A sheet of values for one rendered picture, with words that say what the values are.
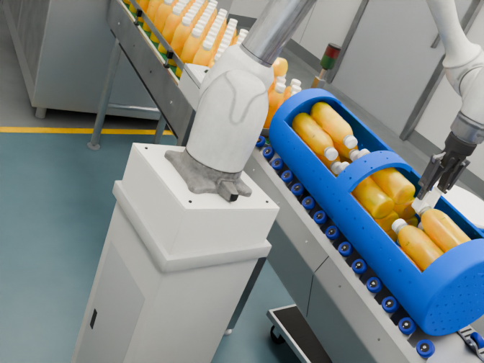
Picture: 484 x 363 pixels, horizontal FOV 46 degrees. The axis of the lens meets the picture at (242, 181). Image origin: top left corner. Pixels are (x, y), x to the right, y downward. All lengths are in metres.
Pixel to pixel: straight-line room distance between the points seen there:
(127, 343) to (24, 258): 1.25
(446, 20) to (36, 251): 2.03
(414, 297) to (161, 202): 0.66
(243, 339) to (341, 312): 1.06
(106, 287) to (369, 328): 0.73
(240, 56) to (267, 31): 0.09
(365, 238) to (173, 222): 0.56
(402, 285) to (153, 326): 0.64
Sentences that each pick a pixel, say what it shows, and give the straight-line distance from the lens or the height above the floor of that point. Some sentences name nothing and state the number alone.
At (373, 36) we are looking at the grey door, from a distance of 6.16.
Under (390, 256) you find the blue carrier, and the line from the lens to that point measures 1.55.
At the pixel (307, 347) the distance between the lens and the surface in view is 2.61.
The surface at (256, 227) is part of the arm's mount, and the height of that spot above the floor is 1.06.
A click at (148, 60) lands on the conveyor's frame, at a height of 0.84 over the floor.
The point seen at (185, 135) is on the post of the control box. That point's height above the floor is 0.85.
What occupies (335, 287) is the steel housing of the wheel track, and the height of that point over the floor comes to 0.87.
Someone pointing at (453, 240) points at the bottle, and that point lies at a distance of 1.56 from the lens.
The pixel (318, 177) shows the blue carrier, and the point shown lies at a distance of 1.77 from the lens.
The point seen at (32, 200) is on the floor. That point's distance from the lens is 3.12.
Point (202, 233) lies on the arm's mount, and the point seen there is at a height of 1.06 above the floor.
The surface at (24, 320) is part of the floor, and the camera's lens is 2.51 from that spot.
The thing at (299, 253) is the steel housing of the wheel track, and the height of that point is 0.84.
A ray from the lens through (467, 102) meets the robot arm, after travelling 1.54.
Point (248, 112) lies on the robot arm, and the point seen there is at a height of 1.34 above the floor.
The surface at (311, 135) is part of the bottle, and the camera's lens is 1.90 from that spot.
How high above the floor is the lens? 1.83
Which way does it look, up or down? 29 degrees down
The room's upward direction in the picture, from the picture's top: 22 degrees clockwise
